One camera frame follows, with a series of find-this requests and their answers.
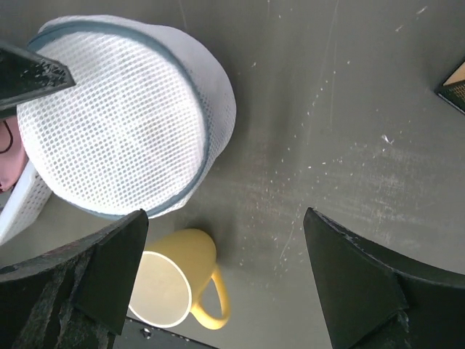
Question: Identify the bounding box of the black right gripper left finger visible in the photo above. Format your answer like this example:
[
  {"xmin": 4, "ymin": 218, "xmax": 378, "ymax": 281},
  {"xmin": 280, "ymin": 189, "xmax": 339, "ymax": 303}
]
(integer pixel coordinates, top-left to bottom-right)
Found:
[{"xmin": 1, "ymin": 210, "xmax": 149, "ymax": 348}]

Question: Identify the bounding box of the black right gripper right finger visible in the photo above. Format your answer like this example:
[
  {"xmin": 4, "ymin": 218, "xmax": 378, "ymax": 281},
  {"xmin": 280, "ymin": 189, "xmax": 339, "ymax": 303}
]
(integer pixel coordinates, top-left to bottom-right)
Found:
[{"xmin": 303, "ymin": 208, "xmax": 464, "ymax": 348}]

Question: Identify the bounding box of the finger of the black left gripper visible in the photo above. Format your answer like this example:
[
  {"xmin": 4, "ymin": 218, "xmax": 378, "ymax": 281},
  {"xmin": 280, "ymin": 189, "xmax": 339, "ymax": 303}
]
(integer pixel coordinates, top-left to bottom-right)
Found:
[{"xmin": 0, "ymin": 43, "xmax": 76, "ymax": 119}]

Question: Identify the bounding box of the pink bra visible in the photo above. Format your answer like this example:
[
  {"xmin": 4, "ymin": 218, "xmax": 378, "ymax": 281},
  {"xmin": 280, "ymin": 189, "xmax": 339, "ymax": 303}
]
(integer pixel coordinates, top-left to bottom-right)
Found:
[{"xmin": 0, "ymin": 116, "xmax": 28, "ymax": 193}]

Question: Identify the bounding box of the yellow mug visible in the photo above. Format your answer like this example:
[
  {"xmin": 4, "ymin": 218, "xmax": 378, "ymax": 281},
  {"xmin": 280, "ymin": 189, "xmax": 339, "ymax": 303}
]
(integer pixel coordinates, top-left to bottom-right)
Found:
[{"xmin": 129, "ymin": 229, "xmax": 231, "ymax": 330}]

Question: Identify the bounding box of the white plastic basket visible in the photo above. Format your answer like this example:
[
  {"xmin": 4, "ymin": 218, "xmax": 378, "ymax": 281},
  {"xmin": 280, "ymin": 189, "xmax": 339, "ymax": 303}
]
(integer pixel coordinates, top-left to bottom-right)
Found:
[{"xmin": 1, "ymin": 161, "xmax": 52, "ymax": 244}]

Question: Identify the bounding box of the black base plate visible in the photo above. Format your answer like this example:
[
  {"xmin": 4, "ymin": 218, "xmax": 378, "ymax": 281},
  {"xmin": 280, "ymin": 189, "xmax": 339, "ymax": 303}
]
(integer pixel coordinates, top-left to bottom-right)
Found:
[{"xmin": 113, "ymin": 317, "xmax": 216, "ymax": 349}]

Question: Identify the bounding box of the wooden rack with black frame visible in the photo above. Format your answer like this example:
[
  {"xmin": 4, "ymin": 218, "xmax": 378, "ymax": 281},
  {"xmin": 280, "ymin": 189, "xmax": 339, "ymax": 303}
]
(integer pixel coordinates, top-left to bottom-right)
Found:
[{"xmin": 434, "ymin": 62, "xmax": 465, "ymax": 114}]

